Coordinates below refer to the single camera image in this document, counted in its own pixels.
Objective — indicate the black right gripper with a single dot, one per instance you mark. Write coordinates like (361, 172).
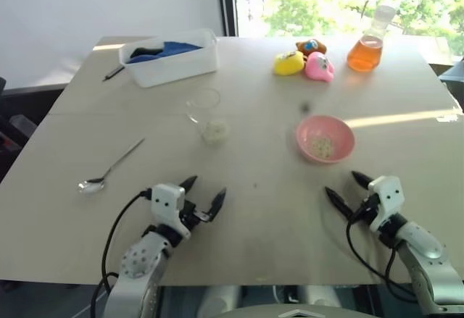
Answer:
(368, 207)

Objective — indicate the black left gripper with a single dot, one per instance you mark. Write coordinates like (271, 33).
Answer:
(191, 216)

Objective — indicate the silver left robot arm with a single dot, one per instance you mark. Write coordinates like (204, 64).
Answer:
(139, 260)

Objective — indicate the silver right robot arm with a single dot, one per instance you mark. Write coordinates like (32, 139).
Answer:
(424, 245)

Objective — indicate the pink bowl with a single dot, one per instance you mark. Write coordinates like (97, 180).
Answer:
(326, 129)

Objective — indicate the clear glass beaker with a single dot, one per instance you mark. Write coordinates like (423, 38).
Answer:
(203, 104)

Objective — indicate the metal spoon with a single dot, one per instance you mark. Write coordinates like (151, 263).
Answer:
(92, 185)

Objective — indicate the white plastic bin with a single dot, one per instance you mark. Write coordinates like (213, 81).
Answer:
(174, 68)

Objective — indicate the pink toy figure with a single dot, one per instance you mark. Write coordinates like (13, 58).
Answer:
(317, 66)

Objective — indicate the grey rounded robot body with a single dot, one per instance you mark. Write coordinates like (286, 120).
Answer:
(268, 303)

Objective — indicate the glass flask with orange liquid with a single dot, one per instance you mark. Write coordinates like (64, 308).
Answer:
(365, 55)

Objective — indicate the yellow toy figure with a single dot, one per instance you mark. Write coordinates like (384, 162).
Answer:
(286, 63)

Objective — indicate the blue cloth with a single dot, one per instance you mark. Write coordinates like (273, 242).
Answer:
(177, 48)

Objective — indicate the black pen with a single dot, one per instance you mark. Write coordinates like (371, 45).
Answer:
(113, 73)

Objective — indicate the brown toy figure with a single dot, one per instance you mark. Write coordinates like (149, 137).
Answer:
(312, 45)

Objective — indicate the black object in bin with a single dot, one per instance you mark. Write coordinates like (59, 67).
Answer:
(143, 50)

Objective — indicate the dark blue object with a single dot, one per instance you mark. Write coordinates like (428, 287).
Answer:
(453, 75)

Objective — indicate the dark chair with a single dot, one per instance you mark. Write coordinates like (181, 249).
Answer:
(18, 126)

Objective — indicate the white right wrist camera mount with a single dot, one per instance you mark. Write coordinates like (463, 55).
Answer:
(388, 195)

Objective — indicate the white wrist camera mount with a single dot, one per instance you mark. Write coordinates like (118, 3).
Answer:
(388, 195)
(165, 198)

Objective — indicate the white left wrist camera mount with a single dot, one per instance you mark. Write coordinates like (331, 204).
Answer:
(165, 198)

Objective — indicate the black window frame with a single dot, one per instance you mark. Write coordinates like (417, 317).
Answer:
(226, 3)

